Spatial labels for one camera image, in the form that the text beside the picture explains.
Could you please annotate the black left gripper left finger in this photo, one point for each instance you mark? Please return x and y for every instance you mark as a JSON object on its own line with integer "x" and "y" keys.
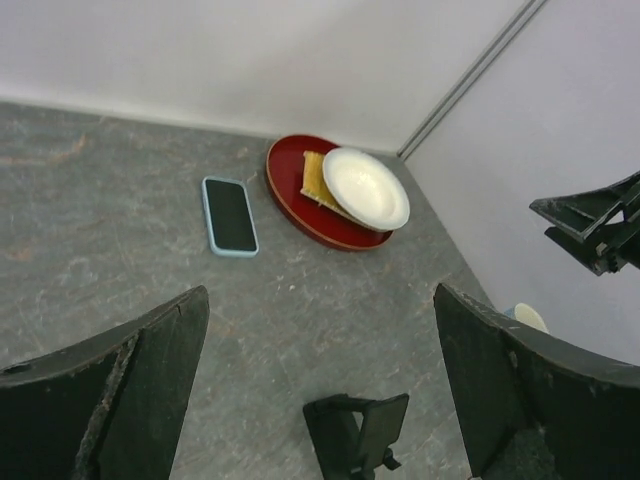
{"x": 109, "y": 407}

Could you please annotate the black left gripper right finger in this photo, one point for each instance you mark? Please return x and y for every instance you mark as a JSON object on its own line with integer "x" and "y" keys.
{"x": 532, "y": 406}

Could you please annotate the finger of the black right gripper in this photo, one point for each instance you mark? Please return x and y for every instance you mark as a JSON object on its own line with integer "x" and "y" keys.
{"x": 598, "y": 228}

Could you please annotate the black folding phone stand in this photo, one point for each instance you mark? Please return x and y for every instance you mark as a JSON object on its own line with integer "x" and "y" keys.
{"x": 353, "y": 436}

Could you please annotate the light blue mug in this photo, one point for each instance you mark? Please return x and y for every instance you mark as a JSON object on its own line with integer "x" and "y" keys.
{"x": 527, "y": 315}

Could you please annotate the blue-cased smartphone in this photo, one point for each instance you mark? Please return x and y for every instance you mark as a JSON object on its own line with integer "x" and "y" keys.
{"x": 229, "y": 220}

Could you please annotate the white paper plate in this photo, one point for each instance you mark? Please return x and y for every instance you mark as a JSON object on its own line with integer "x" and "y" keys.
{"x": 366, "y": 189}

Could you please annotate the yellow sponge cloth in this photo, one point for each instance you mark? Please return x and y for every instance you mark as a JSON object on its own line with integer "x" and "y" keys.
{"x": 314, "y": 186}

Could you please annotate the round red tray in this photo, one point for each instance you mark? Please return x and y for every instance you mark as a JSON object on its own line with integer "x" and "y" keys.
{"x": 284, "y": 177}

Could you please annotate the aluminium corner post right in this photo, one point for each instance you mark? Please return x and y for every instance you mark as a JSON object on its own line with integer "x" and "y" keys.
{"x": 503, "y": 39}

